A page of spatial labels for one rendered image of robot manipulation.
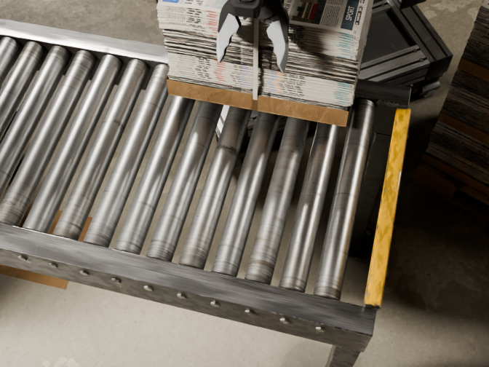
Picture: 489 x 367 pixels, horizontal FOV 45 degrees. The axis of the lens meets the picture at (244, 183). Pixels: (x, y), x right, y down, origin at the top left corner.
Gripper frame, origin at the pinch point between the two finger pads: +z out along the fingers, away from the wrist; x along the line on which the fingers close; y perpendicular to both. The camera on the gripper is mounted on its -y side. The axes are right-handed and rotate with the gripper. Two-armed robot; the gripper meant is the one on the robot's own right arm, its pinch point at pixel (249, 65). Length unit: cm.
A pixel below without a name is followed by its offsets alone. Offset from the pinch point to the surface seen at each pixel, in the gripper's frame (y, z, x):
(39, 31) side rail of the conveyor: 26, 9, 57
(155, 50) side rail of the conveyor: 26.1, 9.4, 28.1
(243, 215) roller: -3.7, 28.6, -2.1
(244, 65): 9.4, 3.6, 3.1
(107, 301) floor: 35, 98, 47
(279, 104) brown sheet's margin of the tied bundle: 11.5, 11.0, -4.2
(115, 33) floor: 126, 40, 86
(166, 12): 4.8, -5.7, 17.5
